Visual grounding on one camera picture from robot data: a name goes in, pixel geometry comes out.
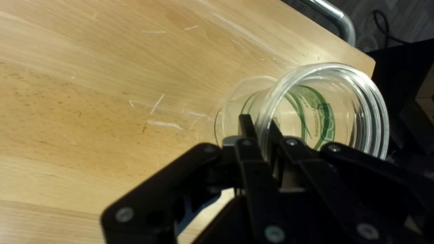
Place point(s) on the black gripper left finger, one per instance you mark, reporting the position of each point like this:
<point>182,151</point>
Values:
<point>253,180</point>

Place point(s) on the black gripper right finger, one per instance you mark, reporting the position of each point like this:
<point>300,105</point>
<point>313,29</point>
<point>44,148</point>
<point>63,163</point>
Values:
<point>317,190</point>

